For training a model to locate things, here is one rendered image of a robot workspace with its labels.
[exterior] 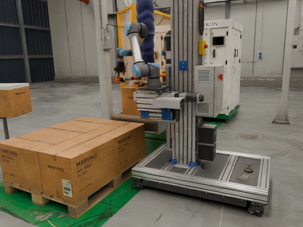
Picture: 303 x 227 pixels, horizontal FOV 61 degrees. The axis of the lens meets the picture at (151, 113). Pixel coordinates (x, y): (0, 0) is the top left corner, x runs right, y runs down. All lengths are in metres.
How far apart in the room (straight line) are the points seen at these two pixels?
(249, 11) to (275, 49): 1.87
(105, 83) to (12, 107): 1.45
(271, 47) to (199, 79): 9.25
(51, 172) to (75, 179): 0.25
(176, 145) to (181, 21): 1.21
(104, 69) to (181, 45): 2.03
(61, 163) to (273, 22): 10.38
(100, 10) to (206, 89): 2.48
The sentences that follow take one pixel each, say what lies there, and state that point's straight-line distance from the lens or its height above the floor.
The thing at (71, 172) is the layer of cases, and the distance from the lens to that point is 2.23.
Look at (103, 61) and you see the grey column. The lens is 4.27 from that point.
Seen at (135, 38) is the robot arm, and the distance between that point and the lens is 2.49.
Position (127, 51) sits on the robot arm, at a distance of 2.85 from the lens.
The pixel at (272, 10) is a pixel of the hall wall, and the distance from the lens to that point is 11.66.
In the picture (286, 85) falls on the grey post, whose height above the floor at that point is 0.73.
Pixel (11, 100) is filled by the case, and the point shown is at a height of 0.84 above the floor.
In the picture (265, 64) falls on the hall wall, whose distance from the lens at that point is 11.55.
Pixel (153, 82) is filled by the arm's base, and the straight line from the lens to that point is 2.41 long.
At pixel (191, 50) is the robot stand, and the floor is 1.38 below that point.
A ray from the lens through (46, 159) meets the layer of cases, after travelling 2.41.
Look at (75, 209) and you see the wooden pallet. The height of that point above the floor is 0.09.
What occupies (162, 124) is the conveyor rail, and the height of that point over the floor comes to 0.49.
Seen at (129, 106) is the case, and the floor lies 0.70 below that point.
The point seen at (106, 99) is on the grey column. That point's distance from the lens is 4.32.
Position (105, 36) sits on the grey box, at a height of 1.66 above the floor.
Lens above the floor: 1.32
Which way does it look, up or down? 12 degrees down
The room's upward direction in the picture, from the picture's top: 2 degrees counter-clockwise
